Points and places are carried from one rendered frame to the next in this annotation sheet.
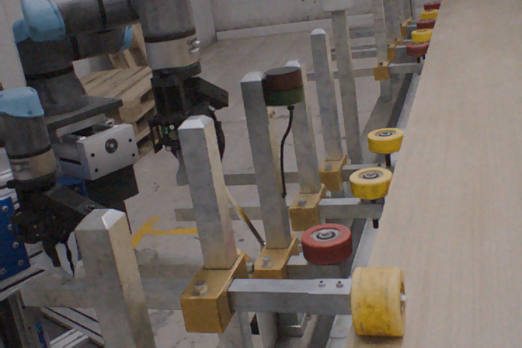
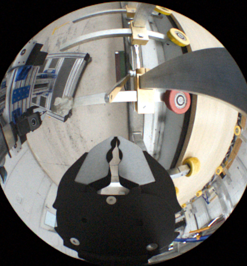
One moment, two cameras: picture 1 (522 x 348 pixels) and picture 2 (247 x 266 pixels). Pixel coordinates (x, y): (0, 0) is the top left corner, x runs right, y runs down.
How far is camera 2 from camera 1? 110 cm
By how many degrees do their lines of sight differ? 99
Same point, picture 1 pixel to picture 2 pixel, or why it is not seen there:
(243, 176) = (85, 17)
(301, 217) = (139, 41)
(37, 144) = (5, 149)
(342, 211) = (158, 39)
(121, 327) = not seen: hidden behind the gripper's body
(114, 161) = (27, 52)
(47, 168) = (12, 138)
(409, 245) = (204, 112)
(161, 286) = not seen: hidden behind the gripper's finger
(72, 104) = not seen: outside the picture
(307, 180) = (140, 23)
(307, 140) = (150, 11)
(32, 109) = not seen: outside the picture
